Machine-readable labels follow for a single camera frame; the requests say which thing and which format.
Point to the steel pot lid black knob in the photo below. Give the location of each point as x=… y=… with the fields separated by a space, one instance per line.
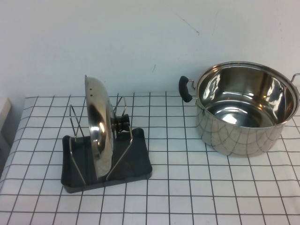
x=98 y=131

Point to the stainless steel cooking pot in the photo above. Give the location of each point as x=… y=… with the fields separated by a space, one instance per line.
x=234 y=140

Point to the white black-checked tablecloth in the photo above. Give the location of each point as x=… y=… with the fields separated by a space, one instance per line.
x=187 y=187

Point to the beige box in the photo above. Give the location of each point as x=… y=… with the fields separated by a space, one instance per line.
x=3 y=117

